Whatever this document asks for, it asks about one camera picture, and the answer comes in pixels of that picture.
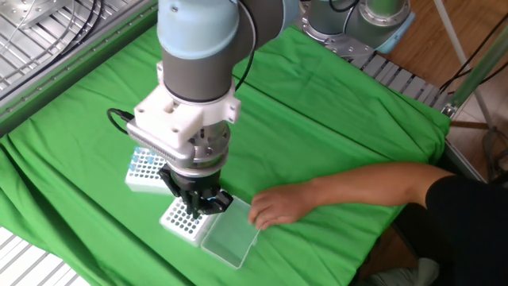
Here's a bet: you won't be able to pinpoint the black cable with plug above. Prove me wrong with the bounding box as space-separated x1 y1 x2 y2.
106 107 136 136

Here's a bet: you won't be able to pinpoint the brown wooden bar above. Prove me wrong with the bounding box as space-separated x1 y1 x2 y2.
450 120 490 131

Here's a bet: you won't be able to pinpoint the green tinted frame post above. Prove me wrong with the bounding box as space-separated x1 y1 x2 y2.
440 23 508 119

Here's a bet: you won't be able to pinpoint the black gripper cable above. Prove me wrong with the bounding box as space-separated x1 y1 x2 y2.
233 0 258 92

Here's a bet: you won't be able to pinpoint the grey aluminium frame rail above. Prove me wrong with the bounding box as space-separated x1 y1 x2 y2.
443 141 488 186
0 0 160 138

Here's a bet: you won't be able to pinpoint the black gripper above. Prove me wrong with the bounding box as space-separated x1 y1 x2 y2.
157 166 234 219

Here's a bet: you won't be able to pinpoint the white tip rack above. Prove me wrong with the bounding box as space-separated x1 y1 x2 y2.
159 196 218 247

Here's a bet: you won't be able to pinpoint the black table cable bundle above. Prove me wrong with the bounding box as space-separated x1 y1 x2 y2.
0 0 105 102

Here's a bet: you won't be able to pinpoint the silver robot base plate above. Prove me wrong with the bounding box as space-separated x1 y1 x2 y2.
295 0 376 60

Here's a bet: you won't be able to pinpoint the white rack with many tips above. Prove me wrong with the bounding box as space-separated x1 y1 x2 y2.
125 146 175 195

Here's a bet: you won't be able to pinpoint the dark chair base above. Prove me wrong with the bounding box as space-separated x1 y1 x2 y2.
482 126 508 184

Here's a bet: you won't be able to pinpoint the black hanging cables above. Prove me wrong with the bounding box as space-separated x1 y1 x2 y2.
438 11 508 95

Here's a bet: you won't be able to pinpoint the clear plastic rack lid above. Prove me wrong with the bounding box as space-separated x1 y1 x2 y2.
200 196 262 270

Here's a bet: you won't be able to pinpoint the green cloth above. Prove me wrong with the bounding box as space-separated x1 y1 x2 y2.
0 15 452 286

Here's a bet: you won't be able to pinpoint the silver finned wrist box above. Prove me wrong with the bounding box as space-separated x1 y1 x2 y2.
125 118 195 170

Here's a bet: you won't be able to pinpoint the person's right hand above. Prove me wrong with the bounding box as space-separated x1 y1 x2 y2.
248 180 319 231

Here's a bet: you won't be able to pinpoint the olive green trousers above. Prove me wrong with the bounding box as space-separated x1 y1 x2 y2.
367 257 441 286

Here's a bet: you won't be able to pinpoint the silver perforated mounting plate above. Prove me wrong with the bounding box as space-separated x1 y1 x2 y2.
0 0 71 31

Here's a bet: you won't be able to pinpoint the white pole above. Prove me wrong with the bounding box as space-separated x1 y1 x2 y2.
431 0 497 129

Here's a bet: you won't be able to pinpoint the silver round wrist coupling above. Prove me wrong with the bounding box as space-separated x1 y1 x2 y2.
170 121 232 178

